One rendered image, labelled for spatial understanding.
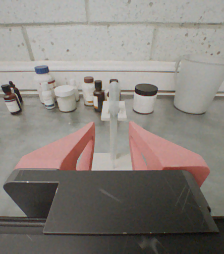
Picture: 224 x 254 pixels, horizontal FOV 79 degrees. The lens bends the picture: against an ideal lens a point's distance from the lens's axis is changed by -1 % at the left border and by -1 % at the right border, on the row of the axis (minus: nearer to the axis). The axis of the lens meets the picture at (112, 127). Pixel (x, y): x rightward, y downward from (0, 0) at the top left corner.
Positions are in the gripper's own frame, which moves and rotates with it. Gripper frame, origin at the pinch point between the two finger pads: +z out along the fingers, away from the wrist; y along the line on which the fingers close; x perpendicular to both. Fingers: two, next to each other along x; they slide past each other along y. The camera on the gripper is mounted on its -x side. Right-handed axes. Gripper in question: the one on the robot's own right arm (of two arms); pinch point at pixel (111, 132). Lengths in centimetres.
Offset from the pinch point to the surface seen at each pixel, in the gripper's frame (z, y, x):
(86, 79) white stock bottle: 32.6, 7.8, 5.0
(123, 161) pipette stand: 7.7, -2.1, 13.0
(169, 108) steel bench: 30.3, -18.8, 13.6
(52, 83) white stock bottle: 34.9, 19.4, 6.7
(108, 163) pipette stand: 7.2, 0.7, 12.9
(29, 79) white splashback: 42, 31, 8
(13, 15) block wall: 46, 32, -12
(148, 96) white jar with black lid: 26.5, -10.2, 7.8
